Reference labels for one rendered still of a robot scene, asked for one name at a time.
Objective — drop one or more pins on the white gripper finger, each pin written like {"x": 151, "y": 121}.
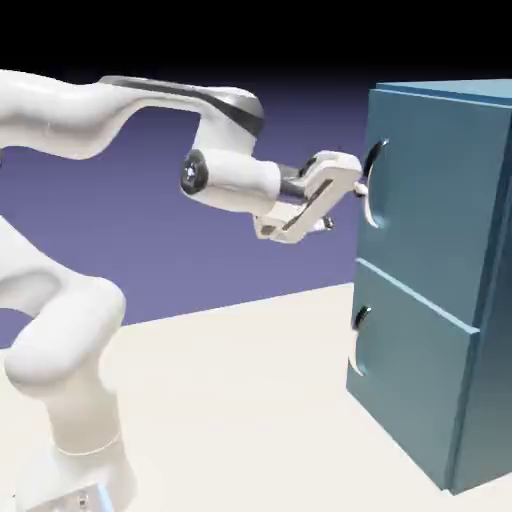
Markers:
{"x": 361, "y": 189}
{"x": 324, "y": 224}

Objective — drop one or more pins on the small teal cabinet door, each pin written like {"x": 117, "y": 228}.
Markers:
{"x": 408, "y": 372}

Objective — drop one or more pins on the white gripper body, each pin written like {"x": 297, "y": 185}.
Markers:
{"x": 340, "y": 170}

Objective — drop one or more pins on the large teal cabinet door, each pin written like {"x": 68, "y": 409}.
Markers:
{"x": 436, "y": 192}

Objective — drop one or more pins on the teal blue cabinet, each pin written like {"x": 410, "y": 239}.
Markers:
{"x": 492, "y": 360}

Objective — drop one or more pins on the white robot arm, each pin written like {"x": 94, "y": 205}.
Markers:
{"x": 72, "y": 112}

